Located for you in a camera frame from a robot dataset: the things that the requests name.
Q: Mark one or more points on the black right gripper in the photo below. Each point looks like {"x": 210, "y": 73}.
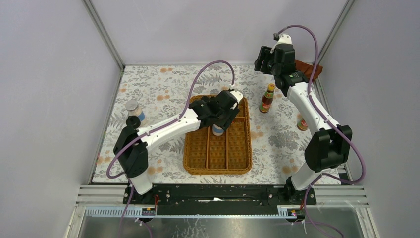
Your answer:
{"x": 264, "y": 54}

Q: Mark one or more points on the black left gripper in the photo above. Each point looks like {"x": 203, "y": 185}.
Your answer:
{"x": 230, "y": 114}

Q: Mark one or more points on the silver-lid salt jar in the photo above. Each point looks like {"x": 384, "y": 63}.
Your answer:
{"x": 133, "y": 109}
{"x": 217, "y": 131}

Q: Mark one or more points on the red sauce bottle yellow cap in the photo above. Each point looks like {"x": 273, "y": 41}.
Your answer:
{"x": 267, "y": 99}

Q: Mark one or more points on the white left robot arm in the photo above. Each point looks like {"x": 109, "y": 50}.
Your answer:
{"x": 135, "y": 144}

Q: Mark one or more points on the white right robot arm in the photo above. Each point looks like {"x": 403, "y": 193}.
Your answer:
{"x": 330, "y": 143}

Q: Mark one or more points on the brown folded cloth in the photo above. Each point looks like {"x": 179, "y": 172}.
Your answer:
{"x": 307, "y": 69}

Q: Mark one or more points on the brown wicker basket tray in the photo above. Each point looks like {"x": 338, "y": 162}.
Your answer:
{"x": 227, "y": 154}

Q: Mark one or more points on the floral table mat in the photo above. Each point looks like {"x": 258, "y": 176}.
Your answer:
{"x": 277, "y": 143}

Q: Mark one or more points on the black-cap pale spice jar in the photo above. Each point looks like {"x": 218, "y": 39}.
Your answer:
{"x": 133, "y": 121}

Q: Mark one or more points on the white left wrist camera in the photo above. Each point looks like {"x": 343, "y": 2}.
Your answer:
{"x": 237, "y": 95}

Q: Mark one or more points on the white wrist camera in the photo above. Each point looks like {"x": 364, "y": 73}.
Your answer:
{"x": 281, "y": 39}
{"x": 237, "y": 95}

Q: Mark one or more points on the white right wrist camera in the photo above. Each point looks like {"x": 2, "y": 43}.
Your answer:
{"x": 281, "y": 39}

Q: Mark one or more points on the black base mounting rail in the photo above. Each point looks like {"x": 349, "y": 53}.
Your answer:
{"x": 222, "y": 199}

